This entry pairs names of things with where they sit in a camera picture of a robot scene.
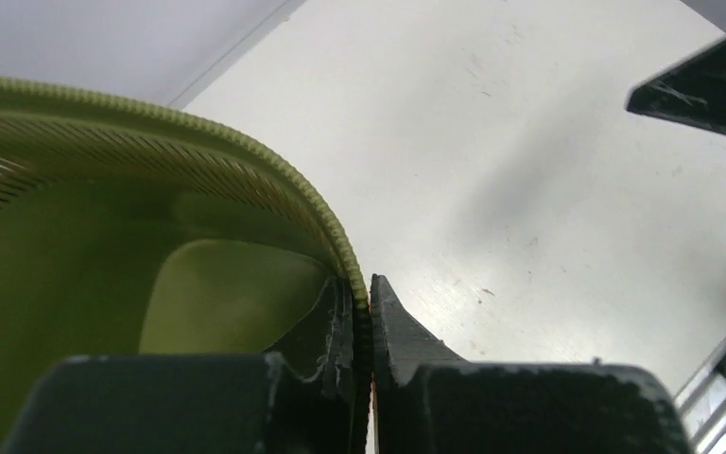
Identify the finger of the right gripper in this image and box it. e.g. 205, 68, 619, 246
626, 38, 726, 136

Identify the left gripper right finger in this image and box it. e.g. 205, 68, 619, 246
371, 275, 693, 453

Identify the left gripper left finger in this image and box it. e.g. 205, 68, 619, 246
1, 278, 354, 453

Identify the green plastic basket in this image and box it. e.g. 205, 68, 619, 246
0, 77, 372, 453

